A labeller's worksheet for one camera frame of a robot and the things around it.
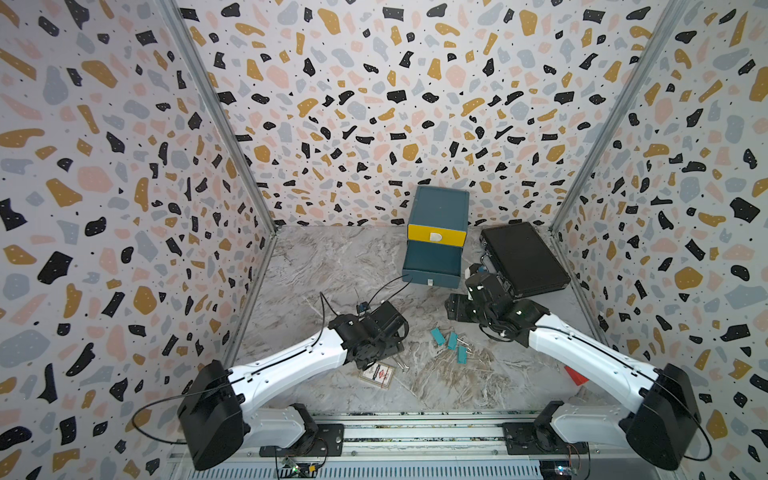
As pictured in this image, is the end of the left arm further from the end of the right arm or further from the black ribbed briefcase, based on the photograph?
the black ribbed briefcase

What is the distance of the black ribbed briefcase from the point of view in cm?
103

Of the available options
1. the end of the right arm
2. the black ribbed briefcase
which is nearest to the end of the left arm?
the end of the right arm

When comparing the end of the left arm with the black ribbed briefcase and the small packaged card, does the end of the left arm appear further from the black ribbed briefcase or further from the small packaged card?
the black ribbed briefcase
